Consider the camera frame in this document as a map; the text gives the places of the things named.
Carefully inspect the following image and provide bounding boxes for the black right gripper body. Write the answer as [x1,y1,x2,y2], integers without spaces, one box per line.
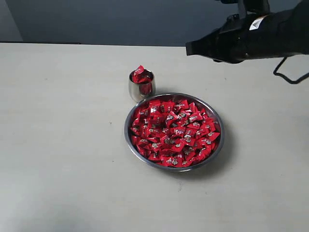
[212,13,285,63]

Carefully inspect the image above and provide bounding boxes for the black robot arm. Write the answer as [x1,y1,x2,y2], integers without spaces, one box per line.
[185,0,309,64]

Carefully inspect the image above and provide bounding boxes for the red candies inside cup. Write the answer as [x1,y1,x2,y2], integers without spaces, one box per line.
[131,65,153,84]

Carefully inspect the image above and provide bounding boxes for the stainless steel cup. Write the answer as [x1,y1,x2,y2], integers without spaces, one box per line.
[128,69,155,102]

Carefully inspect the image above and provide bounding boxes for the round stainless steel bowl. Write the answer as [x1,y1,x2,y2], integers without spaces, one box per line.
[124,92,225,173]

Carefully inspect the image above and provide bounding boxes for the pile of red wrapped candies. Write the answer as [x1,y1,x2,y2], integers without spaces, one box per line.
[130,98,222,167]

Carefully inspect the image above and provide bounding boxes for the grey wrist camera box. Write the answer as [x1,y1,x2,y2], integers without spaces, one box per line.
[220,0,270,13]

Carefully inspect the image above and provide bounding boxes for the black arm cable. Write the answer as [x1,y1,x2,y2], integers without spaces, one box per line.
[273,57,309,85]

